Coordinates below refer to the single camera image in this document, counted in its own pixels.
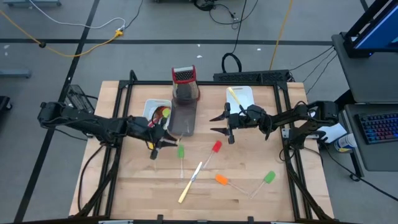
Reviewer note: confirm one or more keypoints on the black perforated electronics box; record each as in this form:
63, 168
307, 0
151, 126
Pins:
248, 76

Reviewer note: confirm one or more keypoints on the white wipes canister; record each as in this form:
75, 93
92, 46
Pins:
345, 143

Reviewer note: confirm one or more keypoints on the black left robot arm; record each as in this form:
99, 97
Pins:
93, 123

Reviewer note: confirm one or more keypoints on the backlit computer keyboard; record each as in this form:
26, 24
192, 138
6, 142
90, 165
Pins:
379, 127

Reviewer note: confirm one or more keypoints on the red long spoon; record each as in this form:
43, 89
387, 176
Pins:
152, 123

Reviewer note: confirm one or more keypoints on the grey stand foot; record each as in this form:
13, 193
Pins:
14, 73
31, 2

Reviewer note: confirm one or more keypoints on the black aluminium table frame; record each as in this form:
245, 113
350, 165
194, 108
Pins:
149, 82

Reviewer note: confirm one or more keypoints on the white cutting board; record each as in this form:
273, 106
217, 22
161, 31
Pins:
247, 96

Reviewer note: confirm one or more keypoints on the black caster base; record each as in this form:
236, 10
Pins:
3, 104

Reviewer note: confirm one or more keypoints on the grey translucent plastic bin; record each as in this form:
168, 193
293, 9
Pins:
183, 119

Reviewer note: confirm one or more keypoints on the grey computer desk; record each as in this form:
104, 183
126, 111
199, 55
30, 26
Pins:
367, 81

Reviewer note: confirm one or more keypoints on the white plastic storage bin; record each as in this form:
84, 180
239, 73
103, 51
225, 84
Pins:
147, 109

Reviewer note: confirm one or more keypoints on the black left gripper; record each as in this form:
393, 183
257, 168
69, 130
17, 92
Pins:
155, 133

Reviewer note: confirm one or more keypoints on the black mesh electronics box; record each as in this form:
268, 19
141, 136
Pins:
77, 99

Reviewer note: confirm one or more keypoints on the black computer monitor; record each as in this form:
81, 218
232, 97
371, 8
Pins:
379, 31

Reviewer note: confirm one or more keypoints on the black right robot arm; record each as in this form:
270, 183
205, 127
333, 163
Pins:
292, 118

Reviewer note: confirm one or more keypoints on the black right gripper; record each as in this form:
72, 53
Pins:
239, 119

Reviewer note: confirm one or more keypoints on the white paper sheet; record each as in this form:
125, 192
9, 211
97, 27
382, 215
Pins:
337, 132

